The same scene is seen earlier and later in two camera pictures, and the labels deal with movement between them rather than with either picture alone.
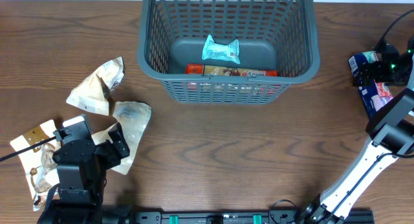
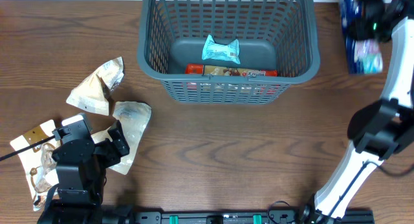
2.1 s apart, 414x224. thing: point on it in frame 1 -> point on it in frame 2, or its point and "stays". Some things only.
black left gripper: x=114 y=154 stays
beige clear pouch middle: x=132 y=116 stays
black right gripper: x=383 y=76 -> x=359 y=23
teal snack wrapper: x=215 y=51 stays
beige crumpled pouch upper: x=93 y=93 stays
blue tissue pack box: x=376 y=94 -> x=363 y=57
